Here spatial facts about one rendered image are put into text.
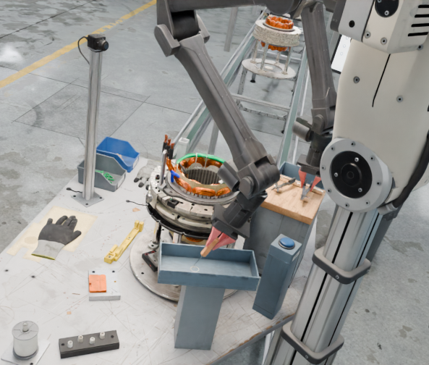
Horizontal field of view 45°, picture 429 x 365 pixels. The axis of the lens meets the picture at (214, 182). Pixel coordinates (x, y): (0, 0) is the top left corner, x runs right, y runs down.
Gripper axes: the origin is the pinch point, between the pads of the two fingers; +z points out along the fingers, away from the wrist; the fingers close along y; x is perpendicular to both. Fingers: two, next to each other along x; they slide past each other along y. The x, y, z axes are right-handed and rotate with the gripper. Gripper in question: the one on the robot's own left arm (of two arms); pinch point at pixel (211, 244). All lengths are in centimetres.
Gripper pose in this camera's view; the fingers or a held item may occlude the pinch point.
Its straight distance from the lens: 128.0
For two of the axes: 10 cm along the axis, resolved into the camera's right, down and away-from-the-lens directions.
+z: -5.6, 7.1, 4.3
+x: -0.8, 4.6, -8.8
